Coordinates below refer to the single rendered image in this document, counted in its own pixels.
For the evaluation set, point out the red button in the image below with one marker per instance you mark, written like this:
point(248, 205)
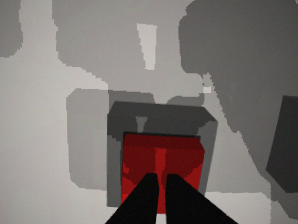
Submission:
point(157, 138)

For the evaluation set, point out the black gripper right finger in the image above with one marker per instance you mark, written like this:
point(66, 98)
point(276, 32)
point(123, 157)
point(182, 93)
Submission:
point(185, 205)

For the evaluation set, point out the yellow button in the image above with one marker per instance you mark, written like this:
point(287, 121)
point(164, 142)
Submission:
point(283, 159)

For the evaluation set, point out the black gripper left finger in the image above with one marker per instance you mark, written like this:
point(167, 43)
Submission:
point(141, 205)

